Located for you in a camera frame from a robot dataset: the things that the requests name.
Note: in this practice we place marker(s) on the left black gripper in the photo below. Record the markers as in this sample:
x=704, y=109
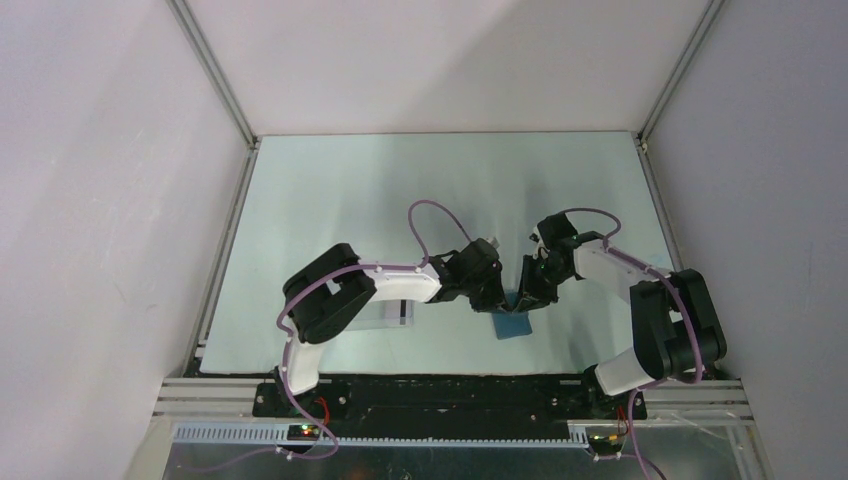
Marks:
x=496, y=300

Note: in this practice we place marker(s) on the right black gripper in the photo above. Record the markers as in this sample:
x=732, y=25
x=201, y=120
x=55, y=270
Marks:
x=530, y=295

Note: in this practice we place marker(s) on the blue leather card holder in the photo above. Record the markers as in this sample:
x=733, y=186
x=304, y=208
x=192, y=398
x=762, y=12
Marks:
x=508, y=325

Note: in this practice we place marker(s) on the clear plastic card box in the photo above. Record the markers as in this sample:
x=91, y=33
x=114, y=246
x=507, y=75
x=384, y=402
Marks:
x=371, y=317

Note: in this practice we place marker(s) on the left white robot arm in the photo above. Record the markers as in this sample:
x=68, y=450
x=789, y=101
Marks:
x=324, y=297

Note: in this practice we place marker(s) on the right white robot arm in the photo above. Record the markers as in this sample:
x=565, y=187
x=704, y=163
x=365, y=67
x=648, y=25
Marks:
x=676, y=333

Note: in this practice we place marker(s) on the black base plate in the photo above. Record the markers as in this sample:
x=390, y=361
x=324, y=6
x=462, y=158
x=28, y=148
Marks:
x=446, y=407

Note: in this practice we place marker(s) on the aluminium frame rail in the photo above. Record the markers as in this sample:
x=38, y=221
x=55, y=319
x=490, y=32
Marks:
x=202, y=48

